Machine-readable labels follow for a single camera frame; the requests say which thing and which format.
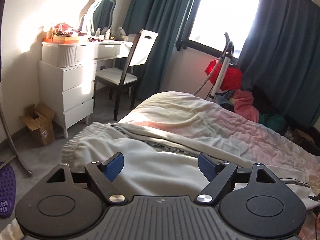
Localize right teal curtain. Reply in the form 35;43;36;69
238;0;319;126

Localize green garment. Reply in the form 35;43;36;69
259;113;286;133

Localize pastel tie-dye bed sheet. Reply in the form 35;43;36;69
120;92;319;194

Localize white dressing table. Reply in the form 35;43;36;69
41;40;132;68

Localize open cardboard box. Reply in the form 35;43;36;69
19;103;55;146

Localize wavy frame mirror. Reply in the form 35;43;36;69
79;0;116;36

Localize teal curtain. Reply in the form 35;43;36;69
238;0;319;126
123;0;193;100

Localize white and black chair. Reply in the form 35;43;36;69
94;29;158;121

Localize brown cardboard box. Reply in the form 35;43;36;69
293;129;318;154

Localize pink towel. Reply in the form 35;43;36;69
232;89;259;123

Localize red cloth pile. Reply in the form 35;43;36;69
209;63;242;91

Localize white drawer cabinet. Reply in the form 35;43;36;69
38;61;97;138

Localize left teal curtain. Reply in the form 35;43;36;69
123;0;193;100

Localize cream white sweatpants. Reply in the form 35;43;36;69
61;122;319;210

